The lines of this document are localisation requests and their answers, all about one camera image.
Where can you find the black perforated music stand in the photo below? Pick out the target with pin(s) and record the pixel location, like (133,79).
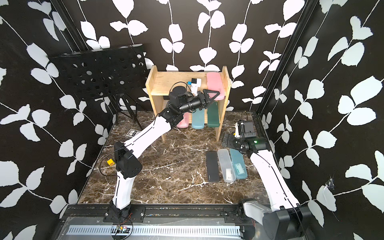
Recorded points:
(113,72)

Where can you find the white slotted vent strip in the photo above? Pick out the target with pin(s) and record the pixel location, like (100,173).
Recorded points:
(173,231)

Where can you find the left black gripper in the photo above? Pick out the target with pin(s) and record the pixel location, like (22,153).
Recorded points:
(205,104)

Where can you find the dark green pencil case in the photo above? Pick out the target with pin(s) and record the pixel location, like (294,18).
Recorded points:
(213,115)

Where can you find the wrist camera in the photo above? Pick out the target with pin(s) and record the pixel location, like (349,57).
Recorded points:
(194,85)
(244,130)

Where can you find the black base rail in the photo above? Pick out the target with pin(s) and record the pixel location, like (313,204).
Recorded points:
(137,213)

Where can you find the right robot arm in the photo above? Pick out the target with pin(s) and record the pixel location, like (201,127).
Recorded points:
(284,219)

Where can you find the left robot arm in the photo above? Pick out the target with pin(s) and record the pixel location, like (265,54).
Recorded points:
(127,154)

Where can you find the small yellow block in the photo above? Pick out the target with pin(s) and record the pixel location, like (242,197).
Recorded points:
(111,162)

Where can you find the light blue pencil case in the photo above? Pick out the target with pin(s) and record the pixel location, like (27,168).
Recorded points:
(238,164)

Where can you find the dark grey pencil case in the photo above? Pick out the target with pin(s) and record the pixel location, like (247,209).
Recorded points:
(212,167)

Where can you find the small circuit board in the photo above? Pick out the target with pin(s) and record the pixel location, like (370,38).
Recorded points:
(122,230)

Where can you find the playing card box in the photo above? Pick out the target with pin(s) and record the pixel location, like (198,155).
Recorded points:
(132,133)

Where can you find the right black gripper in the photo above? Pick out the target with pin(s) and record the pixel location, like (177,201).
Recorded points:
(224,139)

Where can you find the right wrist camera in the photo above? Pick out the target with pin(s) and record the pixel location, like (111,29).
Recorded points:
(244,130)

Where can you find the teal pencil case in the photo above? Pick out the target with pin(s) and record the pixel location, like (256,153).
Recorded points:
(198,119)

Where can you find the frosted white pencil case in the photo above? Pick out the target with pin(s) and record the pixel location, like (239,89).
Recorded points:
(226,166)

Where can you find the small pink pencil case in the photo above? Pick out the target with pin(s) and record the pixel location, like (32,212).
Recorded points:
(184,123)

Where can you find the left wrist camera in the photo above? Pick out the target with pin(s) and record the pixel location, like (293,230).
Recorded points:
(194,85)

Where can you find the wooden two-tier shelf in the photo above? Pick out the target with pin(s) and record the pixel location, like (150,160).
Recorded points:
(158,85)

